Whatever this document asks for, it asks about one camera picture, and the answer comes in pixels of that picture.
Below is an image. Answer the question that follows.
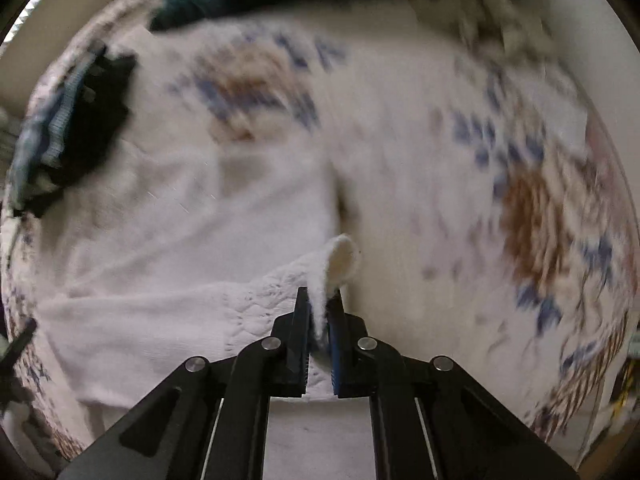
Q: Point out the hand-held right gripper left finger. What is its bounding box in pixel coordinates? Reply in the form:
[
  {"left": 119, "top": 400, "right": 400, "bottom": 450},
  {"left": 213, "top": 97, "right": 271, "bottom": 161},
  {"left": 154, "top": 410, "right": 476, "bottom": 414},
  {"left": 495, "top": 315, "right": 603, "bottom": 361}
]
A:
[{"left": 57, "top": 287, "right": 311, "bottom": 480}]

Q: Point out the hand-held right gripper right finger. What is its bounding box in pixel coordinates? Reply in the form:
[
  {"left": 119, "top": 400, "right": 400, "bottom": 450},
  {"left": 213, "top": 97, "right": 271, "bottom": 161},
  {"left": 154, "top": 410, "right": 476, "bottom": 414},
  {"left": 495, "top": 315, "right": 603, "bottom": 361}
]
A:
[{"left": 326, "top": 297, "right": 581, "bottom": 480}]

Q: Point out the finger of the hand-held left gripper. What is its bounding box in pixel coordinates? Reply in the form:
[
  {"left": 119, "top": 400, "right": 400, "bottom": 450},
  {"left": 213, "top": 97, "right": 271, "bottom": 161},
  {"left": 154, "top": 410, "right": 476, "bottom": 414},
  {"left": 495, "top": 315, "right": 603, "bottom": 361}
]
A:
[{"left": 0, "top": 317, "right": 39, "bottom": 411}]

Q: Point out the white knit sweater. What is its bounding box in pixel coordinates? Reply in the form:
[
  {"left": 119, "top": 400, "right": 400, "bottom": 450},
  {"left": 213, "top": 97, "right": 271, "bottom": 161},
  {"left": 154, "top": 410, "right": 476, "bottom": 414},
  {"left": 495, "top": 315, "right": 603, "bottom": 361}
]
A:
[{"left": 35, "top": 140, "right": 363, "bottom": 406}]

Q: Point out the floral printed blanket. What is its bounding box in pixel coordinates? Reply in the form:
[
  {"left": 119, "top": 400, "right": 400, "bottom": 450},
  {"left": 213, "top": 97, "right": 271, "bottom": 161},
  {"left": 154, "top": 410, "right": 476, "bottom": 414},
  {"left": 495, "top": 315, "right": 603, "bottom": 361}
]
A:
[{"left": 0, "top": 0, "right": 640, "bottom": 466}]

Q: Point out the blue ribbed cloth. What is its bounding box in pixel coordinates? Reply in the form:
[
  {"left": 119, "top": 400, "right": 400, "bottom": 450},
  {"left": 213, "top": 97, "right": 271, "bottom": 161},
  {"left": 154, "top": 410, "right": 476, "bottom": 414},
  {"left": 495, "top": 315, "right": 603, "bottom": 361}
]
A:
[{"left": 7, "top": 50, "right": 96, "bottom": 211}]

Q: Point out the black cloth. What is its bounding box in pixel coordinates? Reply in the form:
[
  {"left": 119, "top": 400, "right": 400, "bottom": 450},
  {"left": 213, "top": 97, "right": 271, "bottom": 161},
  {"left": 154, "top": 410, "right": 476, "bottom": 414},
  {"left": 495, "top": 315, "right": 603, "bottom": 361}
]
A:
[{"left": 20, "top": 50, "right": 138, "bottom": 216}]

